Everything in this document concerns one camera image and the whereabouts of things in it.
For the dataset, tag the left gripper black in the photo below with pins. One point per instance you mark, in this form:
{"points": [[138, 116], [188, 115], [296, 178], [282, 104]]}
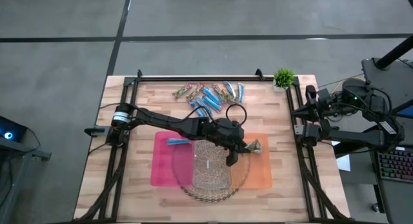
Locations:
{"points": [[226, 133]]}

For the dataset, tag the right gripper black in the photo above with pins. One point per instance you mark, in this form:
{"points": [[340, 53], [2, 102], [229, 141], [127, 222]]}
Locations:
{"points": [[325, 103]]}

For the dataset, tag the silver and blue granola bar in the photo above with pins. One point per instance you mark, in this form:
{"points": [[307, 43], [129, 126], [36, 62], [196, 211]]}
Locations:
{"points": [[230, 88]]}

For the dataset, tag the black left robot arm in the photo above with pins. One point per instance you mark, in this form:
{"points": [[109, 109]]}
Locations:
{"points": [[161, 122]]}

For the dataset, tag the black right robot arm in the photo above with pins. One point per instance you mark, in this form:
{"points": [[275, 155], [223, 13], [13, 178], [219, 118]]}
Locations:
{"points": [[355, 137]]}

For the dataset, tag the clear plastic bin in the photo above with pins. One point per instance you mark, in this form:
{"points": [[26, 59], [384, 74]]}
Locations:
{"points": [[211, 175]]}

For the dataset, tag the small green potted plant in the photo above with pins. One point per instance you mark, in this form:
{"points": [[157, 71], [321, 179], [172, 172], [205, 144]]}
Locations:
{"points": [[284, 78]]}

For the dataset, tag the white paper sheet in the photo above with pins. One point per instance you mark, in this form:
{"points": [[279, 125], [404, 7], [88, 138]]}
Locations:
{"points": [[344, 162]]}

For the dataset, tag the pink translucent plastic bin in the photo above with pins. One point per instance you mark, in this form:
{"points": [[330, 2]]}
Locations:
{"points": [[161, 166]]}

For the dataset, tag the black desk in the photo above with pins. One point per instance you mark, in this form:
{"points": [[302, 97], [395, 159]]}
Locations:
{"points": [[400, 85]]}

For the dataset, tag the black screen with blue display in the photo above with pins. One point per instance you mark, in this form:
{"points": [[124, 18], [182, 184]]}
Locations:
{"points": [[407, 112]]}

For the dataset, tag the backlit black keyboard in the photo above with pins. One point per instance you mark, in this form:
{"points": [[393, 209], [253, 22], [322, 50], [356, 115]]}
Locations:
{"points": [[397, 164]]}

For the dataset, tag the black pole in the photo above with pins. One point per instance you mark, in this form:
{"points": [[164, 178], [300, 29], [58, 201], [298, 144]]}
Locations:
{"points": [[395, 53]]}

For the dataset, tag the caster wheel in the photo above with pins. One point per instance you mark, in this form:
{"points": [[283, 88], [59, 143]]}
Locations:
{"points": [[375, 208]]}

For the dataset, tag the grey metal stand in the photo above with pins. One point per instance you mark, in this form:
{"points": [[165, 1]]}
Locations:
{"points": [[32, 152]]}

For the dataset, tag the black computer with blue light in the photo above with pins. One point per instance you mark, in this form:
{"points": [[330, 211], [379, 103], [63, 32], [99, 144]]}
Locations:
{"points": [[13, 130]]}

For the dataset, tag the black frame clamp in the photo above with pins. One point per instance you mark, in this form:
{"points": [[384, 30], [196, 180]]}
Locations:
{"points": [[139, 73], [259, 73]]}

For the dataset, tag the black aluminium frame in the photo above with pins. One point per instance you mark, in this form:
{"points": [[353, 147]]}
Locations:
{"points": [[161, 78]]}

